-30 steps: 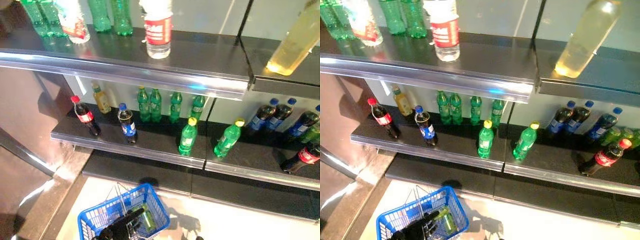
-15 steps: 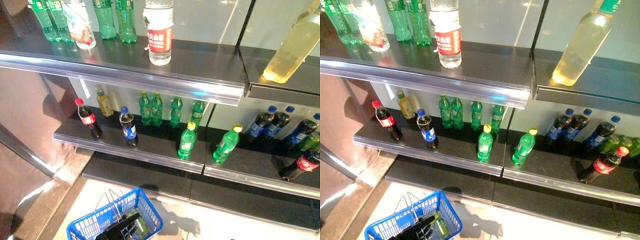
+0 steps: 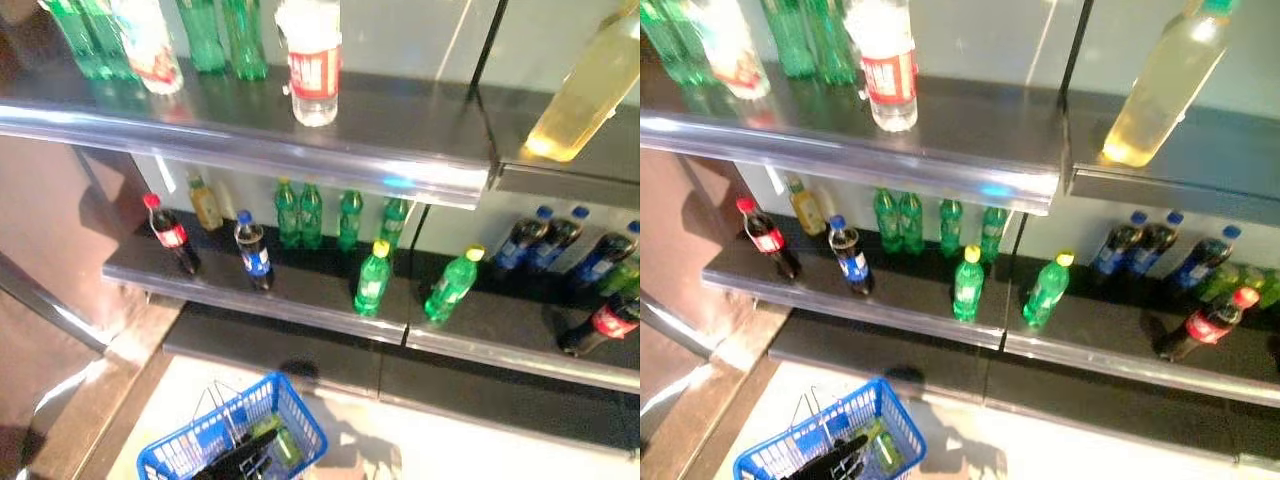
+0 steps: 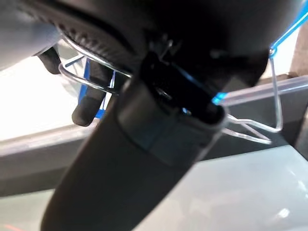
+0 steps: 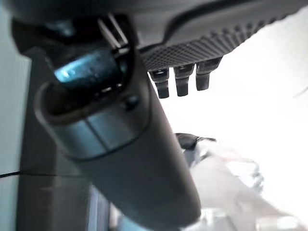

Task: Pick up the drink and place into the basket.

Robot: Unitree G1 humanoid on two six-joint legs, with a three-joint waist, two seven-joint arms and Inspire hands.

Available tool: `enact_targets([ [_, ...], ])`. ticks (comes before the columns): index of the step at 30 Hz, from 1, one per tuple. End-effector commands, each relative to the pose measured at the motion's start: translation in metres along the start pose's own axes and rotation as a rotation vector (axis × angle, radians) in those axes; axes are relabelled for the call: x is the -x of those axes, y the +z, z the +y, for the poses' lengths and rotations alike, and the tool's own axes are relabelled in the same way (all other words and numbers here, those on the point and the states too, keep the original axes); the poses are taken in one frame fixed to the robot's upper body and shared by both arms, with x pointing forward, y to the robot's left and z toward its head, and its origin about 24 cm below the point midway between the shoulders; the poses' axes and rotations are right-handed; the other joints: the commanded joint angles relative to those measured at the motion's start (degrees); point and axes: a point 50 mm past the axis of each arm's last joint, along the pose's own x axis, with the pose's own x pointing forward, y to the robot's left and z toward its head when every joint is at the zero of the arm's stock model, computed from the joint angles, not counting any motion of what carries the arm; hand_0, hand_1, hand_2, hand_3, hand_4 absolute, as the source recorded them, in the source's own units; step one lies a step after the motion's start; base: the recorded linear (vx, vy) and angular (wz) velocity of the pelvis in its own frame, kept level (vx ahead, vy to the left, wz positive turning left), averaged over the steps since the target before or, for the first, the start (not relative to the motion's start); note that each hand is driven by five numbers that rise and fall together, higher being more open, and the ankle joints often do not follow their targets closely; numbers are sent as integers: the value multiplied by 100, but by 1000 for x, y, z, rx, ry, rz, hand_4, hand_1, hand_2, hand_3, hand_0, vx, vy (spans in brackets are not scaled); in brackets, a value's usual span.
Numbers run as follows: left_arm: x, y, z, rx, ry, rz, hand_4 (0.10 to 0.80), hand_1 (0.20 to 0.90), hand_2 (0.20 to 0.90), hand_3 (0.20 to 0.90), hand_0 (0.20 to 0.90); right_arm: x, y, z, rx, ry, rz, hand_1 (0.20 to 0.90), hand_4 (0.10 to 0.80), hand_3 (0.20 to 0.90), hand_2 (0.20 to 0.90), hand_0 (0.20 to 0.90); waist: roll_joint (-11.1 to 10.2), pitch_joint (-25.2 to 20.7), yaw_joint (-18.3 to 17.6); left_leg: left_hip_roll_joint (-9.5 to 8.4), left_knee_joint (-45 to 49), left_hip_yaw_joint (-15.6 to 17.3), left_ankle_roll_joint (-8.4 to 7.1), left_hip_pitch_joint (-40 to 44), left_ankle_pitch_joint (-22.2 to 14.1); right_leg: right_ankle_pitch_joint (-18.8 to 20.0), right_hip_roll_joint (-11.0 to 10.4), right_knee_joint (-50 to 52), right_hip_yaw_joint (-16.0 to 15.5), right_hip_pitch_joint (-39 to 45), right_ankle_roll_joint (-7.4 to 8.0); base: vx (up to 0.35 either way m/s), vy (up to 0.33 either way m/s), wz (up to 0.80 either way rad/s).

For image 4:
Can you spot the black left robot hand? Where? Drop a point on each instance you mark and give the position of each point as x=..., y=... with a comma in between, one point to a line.
x=120, y=180

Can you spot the blue plastic shopping basket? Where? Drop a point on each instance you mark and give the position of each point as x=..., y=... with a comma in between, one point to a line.
x=217, y=99

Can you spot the silver left robot leg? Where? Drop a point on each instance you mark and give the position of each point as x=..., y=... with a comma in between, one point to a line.
x=19, y=36

